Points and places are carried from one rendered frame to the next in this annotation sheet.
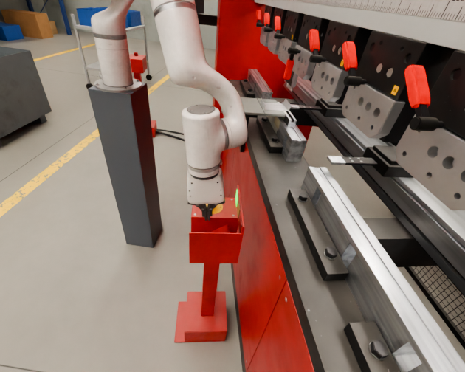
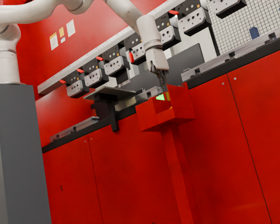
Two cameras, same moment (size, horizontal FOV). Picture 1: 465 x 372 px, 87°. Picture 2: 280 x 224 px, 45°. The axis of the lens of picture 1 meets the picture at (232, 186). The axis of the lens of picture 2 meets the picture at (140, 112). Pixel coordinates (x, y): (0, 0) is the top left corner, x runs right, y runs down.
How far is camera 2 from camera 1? 155 cm
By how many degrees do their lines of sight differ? 66
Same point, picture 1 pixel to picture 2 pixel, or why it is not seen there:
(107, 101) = (11, 92)
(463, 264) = not seen: hidden behind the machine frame
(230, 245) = (186, 98)
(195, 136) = (151, 22)
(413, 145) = (216, 5)
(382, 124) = (202, 14)
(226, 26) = not seen: hidden behind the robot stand
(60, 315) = not seen: outside the picture
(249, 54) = (44, 129)
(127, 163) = (27, 157)
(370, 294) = (250, 49)
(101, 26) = (7, 44)
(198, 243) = (173, 94)
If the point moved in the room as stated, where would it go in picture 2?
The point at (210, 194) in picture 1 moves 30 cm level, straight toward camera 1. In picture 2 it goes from (163, 60) to (220, 28)
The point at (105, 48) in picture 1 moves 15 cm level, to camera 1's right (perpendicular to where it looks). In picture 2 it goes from (9, 57) to (38, 60)
